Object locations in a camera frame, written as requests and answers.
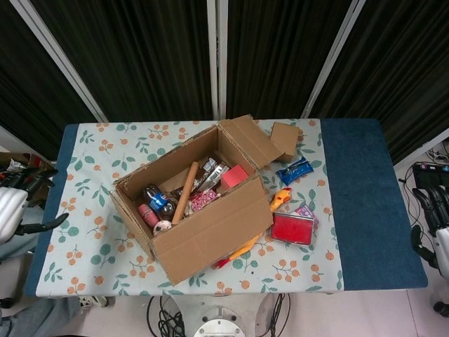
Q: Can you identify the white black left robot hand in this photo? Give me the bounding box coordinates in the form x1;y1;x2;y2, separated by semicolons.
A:
0;168;70;244

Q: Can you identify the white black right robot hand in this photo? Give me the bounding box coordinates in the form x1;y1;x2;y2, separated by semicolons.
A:
410;185;449;272

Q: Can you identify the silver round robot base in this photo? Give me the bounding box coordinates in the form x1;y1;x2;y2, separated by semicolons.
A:
192;303;246;337

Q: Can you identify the cluttered cardboard floor box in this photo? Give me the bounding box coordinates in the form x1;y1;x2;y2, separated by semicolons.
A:
0;151;56;184

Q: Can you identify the black caster wheel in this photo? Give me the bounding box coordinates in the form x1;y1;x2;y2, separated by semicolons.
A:
433;300;449;319

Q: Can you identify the white fruit print tablecloth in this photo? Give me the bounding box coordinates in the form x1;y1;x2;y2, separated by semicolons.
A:
34;120;345;300

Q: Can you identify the person leg in jeans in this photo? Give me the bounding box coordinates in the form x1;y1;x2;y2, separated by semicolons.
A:
0;231;82;337

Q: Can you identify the white black sneaker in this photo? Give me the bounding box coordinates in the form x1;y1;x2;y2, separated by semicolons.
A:
78;295;108;310

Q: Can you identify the black pleated partition panel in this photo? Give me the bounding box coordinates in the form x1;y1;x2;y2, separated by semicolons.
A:
224;0;351;119
29;0;215;123
0;0;98;152
308;0;449;165

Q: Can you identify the red thread spool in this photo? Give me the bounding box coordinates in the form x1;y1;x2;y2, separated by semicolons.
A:
137;204;161;227

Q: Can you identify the small pink purple packet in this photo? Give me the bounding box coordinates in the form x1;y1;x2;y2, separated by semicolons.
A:
293;204;321;233

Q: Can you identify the dark cola bottle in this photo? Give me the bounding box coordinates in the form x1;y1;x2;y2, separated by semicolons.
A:
142;185;177;217

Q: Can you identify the red ink pad metal tin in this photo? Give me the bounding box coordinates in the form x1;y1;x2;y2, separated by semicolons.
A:
269;212;317;246

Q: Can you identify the blue foil snack packet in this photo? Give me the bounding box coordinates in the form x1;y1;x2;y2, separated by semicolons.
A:
276;157;314;186

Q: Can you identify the yellow rubber chicken toy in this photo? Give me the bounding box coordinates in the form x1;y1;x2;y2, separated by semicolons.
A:
210;187;293;271

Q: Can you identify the brown wooden stick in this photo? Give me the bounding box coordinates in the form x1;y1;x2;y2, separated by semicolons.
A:
171;161;199;225

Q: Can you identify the pink glitter packet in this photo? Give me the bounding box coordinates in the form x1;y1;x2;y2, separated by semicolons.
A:
189;191;219;213

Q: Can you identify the brown chocolate snack pack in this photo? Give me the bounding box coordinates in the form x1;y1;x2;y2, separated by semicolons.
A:
194;157;227;192

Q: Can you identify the red cube box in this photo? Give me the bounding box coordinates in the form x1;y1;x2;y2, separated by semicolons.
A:
220;164;250;191

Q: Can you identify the black floor cable bundle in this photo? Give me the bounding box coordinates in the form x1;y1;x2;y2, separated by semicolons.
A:
145;296;187;337

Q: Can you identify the white double partition frame post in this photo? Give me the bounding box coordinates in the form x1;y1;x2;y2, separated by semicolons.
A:
206;0;229;121

